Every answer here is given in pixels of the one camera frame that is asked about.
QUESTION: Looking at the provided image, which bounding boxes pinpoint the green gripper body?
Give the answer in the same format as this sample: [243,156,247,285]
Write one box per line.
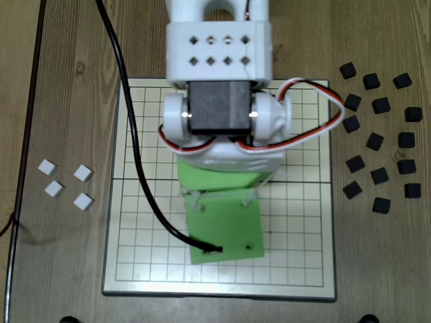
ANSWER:
[176,157,271,199]

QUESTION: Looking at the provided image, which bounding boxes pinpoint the white gridded go board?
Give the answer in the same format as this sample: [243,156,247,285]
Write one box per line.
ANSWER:
[100,77,337,303]

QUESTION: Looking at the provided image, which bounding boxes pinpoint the black cube stone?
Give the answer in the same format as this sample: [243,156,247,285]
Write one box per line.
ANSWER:
[339,61,358,81]
[345,154,366,174]
[341,114,362,134]
[365,132,385,151]
[392,72,413,90]
[403,182,423,199]
[371,96,392,115]
[370,166,391,186]
[404,106,424,123]
[372,196,392,215]
[342,180,364,201]
[343,93,363,112]
[397,131,416,149]
[397,158,418,176]
[362,72,382,91]

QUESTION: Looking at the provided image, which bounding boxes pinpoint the white cube stone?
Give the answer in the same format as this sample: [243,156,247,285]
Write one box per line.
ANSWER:
[44,180,66,199]
[37,159,59,176]
[73,164,94,183]
[73,192,95,212]

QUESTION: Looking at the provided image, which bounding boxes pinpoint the dark table edge trim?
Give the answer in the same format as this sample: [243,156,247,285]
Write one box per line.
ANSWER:
[5,0,48,323]

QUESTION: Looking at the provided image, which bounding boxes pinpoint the black camera cable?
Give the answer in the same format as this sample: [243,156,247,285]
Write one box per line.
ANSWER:
[95,0,224,256]

